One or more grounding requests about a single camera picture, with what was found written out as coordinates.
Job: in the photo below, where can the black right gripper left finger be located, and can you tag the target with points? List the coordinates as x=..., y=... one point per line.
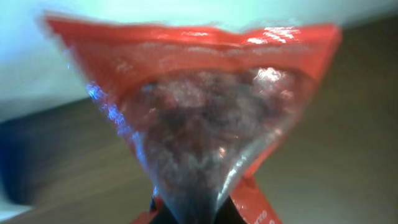
x=161, y=213

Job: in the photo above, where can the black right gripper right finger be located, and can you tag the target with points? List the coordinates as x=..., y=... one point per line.
x=228, y=214

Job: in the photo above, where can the red candy bag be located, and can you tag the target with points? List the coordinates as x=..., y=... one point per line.
x=200, y=107

